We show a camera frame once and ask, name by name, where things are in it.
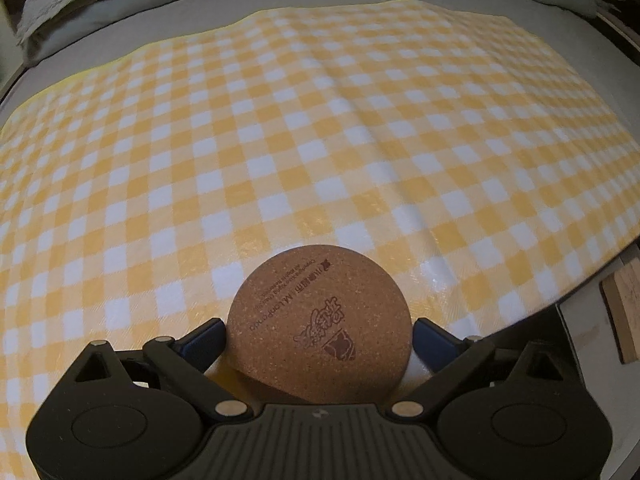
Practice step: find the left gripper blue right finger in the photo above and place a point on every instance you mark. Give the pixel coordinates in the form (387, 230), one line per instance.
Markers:
(434, 346)

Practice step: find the black cardboard box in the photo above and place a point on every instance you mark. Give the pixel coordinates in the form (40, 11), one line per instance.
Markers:
(614, 385)

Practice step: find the yellow white checkered cloth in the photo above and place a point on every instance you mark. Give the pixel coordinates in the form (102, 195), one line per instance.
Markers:
(457, 150)

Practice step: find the square carved wooden coaster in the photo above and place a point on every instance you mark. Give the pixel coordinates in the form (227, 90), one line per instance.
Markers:
(621, 294)

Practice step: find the round cork coaster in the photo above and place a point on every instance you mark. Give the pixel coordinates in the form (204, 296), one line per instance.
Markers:
(321, 323)

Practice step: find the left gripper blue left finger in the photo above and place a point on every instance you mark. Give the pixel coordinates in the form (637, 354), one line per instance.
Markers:
(201, 347)

